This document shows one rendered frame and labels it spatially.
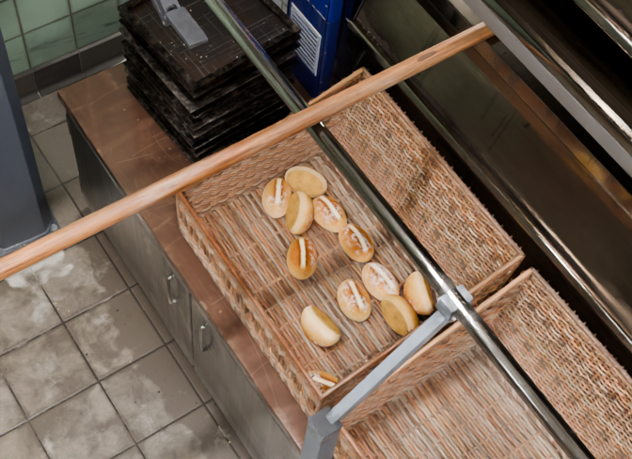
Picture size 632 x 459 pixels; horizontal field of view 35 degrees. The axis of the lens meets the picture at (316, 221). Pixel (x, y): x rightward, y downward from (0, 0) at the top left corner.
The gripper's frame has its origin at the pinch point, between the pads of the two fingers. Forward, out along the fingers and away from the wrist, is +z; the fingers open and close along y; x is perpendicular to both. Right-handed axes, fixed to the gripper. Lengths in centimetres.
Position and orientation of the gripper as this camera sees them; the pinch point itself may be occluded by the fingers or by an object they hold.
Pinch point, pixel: (194, 5)
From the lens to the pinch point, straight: 142.4
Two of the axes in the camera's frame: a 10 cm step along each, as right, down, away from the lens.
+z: 5.5, 7.3, -3.9
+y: -0.8, 5.2, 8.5
